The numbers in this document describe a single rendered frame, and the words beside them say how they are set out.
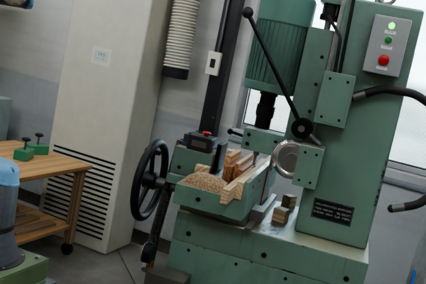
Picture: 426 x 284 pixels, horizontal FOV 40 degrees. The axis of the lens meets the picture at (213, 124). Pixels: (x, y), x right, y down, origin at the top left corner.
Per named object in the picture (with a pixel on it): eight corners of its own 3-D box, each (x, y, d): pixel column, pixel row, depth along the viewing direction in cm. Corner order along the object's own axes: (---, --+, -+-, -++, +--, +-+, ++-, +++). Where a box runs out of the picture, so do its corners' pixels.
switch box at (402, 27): (362, 70, 169) (374, 16, 167) (397, 77, 167) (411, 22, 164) (362, 70, 163) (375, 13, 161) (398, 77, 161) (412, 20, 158)
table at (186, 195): (199, 163, 228) (201, 149, 227) (274, 183, 221) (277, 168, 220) (141, 194, 170) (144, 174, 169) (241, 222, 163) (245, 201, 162)
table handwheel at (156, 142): (119, 189, 181) (133, 234, 204) (179, 206, 177) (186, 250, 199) (154, 120, 198) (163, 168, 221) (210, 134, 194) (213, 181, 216)
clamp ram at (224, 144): (202, 162, 201) (207, 137, 200) (222, 167, 199) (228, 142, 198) (194, 166, 192) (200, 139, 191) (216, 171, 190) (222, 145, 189)
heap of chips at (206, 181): (188, 177, 176) (190, 165, 176) (232, 189, 173) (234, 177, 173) (179, 182, 168) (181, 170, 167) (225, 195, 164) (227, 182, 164)
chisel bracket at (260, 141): (243, 149, 195) (248, 125, 194) (284, 160, 192) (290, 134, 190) (238, 152, 188) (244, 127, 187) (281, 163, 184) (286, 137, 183)
